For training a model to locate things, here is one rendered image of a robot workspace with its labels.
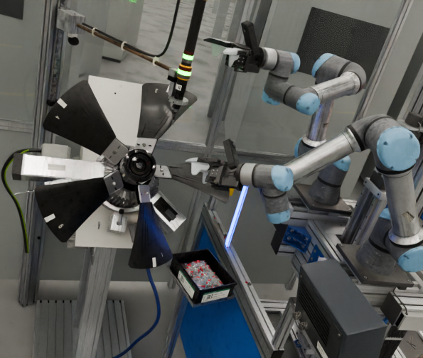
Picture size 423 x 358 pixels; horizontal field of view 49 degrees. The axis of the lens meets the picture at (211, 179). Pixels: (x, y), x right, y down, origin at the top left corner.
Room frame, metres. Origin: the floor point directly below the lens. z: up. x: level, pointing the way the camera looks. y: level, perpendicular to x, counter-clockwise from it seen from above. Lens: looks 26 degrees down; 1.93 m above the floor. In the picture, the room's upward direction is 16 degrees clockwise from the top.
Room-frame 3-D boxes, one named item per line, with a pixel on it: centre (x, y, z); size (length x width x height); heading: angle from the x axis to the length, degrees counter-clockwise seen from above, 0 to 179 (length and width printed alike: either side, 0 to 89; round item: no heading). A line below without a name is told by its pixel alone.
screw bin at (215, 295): (1.42, -0.07, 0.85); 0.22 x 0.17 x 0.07; 39
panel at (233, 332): (1.55, -0.19, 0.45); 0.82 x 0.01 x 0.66; 23
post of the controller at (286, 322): (1.16, -0.35, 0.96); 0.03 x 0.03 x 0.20; 23
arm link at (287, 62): (1.71, -0.13, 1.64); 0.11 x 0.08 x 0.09; 123
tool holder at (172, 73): (1.51, 0.19, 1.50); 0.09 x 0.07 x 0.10; 58
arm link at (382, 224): (1.53, -0.69, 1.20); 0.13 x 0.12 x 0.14; 12
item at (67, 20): (1.84, 0.71, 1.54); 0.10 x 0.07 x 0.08; 58
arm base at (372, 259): (1.54, -0.69, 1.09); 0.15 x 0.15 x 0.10
